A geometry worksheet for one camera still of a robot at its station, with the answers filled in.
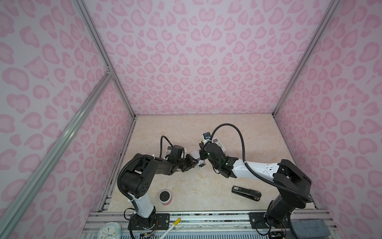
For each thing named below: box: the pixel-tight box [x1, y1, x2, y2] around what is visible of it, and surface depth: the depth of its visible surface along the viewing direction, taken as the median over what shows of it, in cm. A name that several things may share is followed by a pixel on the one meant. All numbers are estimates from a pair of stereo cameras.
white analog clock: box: [97, 222, 122, 239], surface depth 70 cm
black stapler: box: [231, 185, 263, 202], surface depth 81 cm
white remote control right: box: [211, 136, 227, 152], surface depth 104 cm
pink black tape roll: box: [158, 190, 173, 206], surface depth 78 cm
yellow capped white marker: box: [158, 217, 182, 239], surface depth 72 cm
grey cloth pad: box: [290, 219, 331, 239], surface depth 70 cm
